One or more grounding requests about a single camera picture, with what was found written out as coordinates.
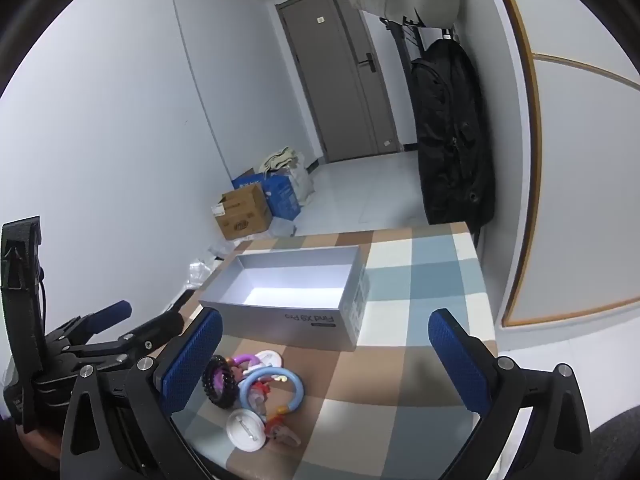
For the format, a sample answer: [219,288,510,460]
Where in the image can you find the purple bracelet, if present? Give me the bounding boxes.
[227,353,261,376]

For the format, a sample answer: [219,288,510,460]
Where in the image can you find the black coat rack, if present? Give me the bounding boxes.
[380,15,461,151]

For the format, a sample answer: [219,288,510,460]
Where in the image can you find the white round pin badge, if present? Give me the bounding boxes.
[225,408,266,453]

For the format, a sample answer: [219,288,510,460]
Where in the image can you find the person's left hand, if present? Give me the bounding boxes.
[15,427,62,471]

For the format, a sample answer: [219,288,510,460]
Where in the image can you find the wood-framed white panel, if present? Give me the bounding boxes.
[487,0,640,328]

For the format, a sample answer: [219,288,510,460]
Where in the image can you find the black beaded bracelet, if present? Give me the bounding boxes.
[202,354,236,409]

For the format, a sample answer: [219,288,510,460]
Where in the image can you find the brown cardboard box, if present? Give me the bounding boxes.
[214,183,273,241]

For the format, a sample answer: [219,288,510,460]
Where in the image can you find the clear plastic wrapping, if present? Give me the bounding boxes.
[185,242,236,286]

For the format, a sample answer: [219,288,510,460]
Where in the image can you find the black backpack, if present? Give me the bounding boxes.
[410,37,496,231]

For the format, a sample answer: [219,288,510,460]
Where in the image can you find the light blue bracelet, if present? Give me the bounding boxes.
[237,366,306,418]

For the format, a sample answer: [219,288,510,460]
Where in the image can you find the grey cardboard box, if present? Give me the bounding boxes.
[198,245,371,352]

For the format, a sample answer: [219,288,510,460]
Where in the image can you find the grey door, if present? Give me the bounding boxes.
[276,0,403,163]

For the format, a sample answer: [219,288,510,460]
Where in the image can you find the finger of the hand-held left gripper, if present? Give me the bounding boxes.
[47,300,133,347]
[70,286,199,367]

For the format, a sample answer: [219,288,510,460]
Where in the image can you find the blue cardboard box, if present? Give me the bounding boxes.
[231,170,301,221]

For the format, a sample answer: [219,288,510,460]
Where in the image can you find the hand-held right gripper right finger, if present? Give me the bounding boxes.
[427,308,593,480]

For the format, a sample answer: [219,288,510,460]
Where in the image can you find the black cable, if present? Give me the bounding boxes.
[36,260,50,333]

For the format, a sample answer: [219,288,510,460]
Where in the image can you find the checked tablecloth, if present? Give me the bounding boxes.
[170,222,501,480]

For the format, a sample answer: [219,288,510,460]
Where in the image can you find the white bag with cloth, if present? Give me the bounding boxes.
[259,147,315,206]

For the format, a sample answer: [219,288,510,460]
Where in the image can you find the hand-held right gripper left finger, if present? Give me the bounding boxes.
[59,306,224,480]

